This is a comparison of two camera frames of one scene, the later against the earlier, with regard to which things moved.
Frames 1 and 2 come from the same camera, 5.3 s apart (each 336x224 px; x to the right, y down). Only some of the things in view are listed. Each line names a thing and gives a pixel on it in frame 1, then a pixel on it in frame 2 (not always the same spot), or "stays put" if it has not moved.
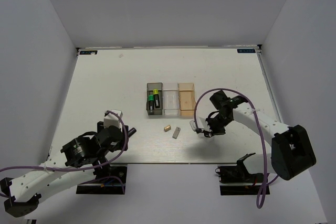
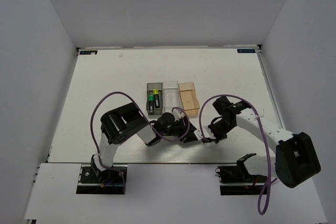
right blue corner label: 246,51 stays put
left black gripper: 121,145 to 187,134
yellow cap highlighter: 156,98 stays put
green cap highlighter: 151,104 stays put
